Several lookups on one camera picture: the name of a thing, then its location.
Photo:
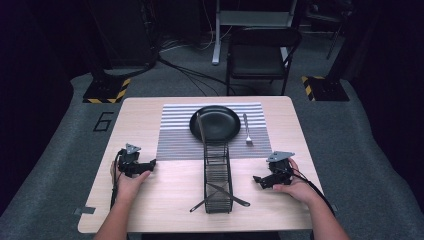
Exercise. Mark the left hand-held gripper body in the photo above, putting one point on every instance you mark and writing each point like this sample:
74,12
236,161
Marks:
128,161

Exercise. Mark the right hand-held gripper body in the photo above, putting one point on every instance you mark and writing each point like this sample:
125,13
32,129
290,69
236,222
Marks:
280,166

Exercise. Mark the person's left hand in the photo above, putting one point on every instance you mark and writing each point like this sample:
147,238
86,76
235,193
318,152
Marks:
128,185

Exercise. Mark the person's right hand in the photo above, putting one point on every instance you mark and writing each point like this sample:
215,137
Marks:
298,188

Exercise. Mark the grey striped placemat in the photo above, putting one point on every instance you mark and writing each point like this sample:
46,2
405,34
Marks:
173,143

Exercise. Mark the dark knife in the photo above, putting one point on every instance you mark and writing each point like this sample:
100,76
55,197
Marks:
233,198

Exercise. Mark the silver fork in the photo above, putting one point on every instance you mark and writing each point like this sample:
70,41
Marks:
247,128

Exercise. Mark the grey tape strip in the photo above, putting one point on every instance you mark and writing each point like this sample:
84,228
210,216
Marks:
85,210

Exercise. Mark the dark cutlery piece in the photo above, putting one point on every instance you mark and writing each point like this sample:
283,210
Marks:
201,205

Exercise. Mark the black round plate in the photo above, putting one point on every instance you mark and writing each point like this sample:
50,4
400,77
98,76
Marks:
220,125

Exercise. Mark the black base with hazard stripes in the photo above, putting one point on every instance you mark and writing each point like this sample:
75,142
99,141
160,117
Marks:
105,90
328,88

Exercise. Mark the black folding chair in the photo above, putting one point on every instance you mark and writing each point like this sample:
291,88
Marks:
260,61

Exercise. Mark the dark metal stand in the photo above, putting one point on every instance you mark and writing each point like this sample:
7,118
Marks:
333,30

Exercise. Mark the white metal desk frame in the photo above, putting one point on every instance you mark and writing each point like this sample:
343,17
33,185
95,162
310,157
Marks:
216,40

